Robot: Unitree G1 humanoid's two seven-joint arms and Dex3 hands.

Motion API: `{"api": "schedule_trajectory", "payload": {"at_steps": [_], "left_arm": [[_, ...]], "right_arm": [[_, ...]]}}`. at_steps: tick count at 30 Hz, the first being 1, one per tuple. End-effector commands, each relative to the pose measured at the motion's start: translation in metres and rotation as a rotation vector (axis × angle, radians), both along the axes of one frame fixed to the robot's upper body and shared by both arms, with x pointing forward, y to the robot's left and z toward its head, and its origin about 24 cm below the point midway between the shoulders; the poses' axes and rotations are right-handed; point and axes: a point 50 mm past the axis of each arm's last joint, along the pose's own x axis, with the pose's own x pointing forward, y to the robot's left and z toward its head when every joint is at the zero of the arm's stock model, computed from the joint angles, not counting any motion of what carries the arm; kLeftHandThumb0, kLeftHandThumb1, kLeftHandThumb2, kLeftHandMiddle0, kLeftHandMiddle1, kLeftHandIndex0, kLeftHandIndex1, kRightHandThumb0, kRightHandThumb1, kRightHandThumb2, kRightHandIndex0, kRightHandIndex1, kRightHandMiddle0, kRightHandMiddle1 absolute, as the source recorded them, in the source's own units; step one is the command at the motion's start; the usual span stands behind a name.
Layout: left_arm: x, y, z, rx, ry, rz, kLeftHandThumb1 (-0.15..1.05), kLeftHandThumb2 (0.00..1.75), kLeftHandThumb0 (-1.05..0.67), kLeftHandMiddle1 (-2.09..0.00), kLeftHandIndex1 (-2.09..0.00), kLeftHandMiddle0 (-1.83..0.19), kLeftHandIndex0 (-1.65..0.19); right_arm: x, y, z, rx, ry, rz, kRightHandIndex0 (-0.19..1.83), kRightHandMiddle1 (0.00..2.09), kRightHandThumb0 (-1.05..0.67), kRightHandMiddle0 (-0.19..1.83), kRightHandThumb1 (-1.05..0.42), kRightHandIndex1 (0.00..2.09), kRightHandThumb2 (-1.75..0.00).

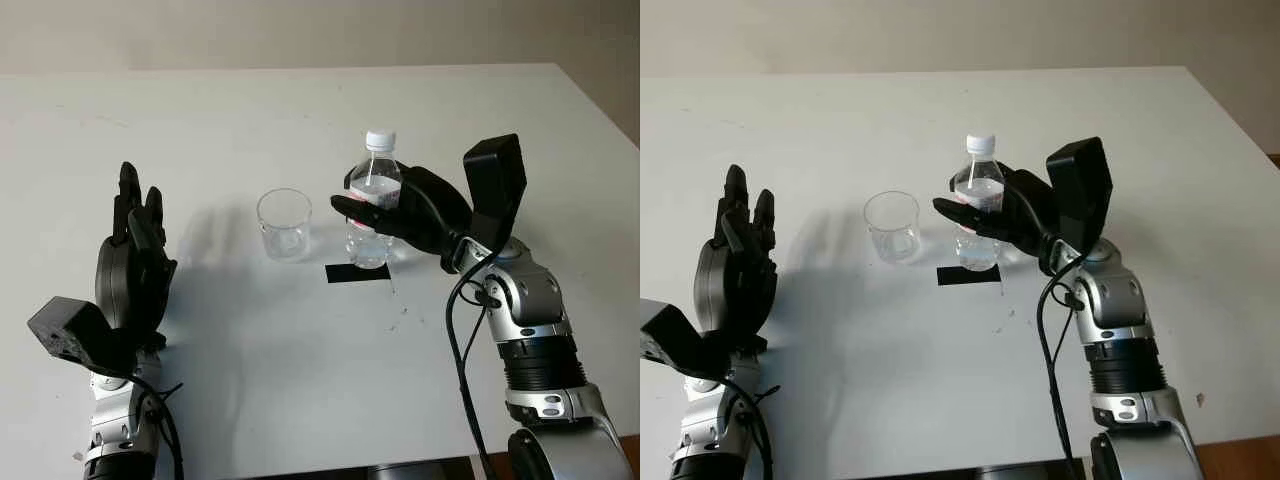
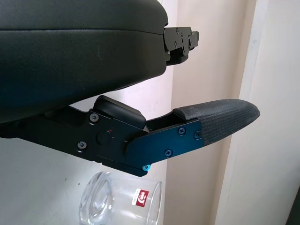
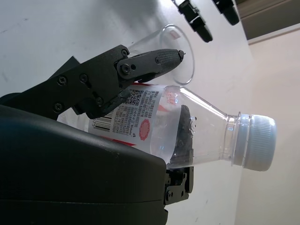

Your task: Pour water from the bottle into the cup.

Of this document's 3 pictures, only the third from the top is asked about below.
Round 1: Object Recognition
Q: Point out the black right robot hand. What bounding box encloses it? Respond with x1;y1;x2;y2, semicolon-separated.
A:
0;44;195;225

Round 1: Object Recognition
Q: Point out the clear glass cup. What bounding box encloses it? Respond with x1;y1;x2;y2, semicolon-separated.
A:
127;23;195;86

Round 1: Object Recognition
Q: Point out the clear plastic water bottle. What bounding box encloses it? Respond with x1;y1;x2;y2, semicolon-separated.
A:
57;82;277;172

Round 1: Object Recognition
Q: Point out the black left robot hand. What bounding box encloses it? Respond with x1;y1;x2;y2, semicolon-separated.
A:
172;0;240;43

